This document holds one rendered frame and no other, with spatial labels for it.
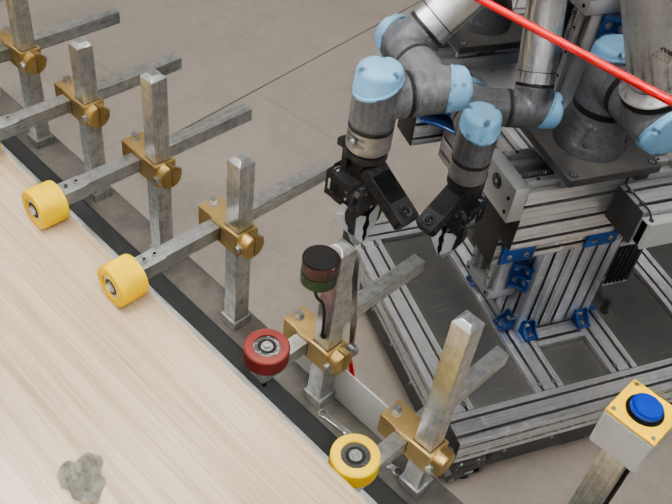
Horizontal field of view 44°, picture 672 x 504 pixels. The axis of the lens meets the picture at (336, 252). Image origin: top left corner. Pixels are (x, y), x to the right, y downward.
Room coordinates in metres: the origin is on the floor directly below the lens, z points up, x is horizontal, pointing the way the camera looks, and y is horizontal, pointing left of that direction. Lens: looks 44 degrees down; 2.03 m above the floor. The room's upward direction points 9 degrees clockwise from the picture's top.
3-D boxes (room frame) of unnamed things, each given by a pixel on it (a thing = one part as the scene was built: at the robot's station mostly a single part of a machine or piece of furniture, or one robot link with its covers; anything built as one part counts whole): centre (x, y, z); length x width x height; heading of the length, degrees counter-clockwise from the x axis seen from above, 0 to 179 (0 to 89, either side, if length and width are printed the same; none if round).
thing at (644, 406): (0.63, -0.40, 1.22); 0.04 x 0.04 x 0.02
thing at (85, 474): (0.60, 0.32, 0.91); 0.09 x 0.07 x 0.02; 27
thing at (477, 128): (1.29, -0.23, 1.13); 0.09 x 0.08 x 0.11; 9
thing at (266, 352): (0.90, 0.09, 0.85); 0.08 x 0.08 x 0.11
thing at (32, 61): (1.61, 0.78, 0.95); 0.14 x 0.06 x 0.05; 51
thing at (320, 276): (0.92, 0.02, 1.10); 0.06 x 0.06 x 0.02
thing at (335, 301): (0.96, -0.01, 0.87); 0.04 x 0.04 x 0.48; 51
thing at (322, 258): (0.92, 0.02, 1.01); 0.06 x 0.06 x 0.22; 51
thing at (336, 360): (0.97, 0.01, 0.85); 0.14 x 0.06 x 0.05; 51
